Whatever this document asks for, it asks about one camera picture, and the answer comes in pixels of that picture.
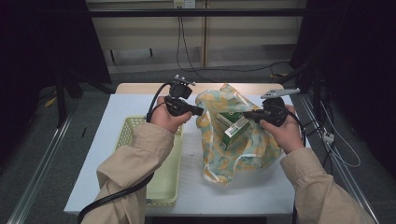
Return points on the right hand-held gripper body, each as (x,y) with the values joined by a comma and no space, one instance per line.
(275,112)

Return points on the dark curtain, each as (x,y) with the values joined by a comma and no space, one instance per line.
(351,46)
(40,40)

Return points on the person's left hand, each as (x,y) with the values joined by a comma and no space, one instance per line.
(165,119)

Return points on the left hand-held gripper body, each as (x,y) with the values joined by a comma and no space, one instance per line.
(179,104)

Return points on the white power strip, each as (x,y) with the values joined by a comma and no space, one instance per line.
(328,137)

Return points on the person's right hand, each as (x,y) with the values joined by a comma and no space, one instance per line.
(288,135)

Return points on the white box with green top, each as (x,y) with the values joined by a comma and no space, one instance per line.
(229,117)

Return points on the white wall socket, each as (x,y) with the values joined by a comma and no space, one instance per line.
(184,3)

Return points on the tall green and white box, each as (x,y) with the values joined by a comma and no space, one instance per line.
(232,137)

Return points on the fruit-print fabric bag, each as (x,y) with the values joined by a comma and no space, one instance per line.
(249,155)

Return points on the black metal stand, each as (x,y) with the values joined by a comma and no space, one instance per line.
(63,99)
(314,87)

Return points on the pale green perforated plastic basket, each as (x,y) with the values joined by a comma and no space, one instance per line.
(165,177)

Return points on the black horizontal wall rail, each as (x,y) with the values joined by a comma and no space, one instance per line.
(193,12)

